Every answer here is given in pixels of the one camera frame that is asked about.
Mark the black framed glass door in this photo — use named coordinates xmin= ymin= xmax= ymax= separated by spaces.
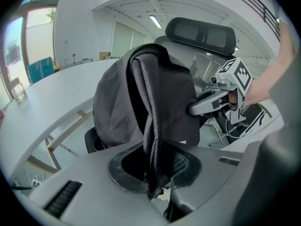
xmin=0 ymin=0 xmax=61 ymax=98

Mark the long ceiling light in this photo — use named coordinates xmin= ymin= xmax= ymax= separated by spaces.
xmin=149 ymin=14 xmax=163 ymax=29

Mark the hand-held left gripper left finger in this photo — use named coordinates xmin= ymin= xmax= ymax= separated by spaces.
xmin=16 ymin=147 xmax=170 ymax=226

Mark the white oval table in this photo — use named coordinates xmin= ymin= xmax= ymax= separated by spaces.
xmin=0 ymin=58 xmax=125 ymax=186

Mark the person's right forearm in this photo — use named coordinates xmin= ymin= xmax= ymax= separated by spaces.
xmin=243 ymin=21 xmax=296 ymax=107

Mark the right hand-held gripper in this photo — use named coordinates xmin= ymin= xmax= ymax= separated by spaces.
xmin=187 ymin=57 xmax=253 ymax=125

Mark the person's white shirt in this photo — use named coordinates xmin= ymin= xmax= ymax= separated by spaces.
xmin=268 ymin=60 xmax=301 ymax=133

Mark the black mesh office chair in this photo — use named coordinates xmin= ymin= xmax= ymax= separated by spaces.
xmin=84 ymin=17 xmax=275 ymax=154

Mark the person's right hand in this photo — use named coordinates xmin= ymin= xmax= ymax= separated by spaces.
xmin=218 ymin=91 xmax=238 ymax=109

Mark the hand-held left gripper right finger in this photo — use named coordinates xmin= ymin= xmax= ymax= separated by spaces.
xmin=164 ymin=125 xmax=301 ymax=226

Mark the black backpack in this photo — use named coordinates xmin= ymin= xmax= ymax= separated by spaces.
xmin=93 ymin=43 xmax=201 ymax=201

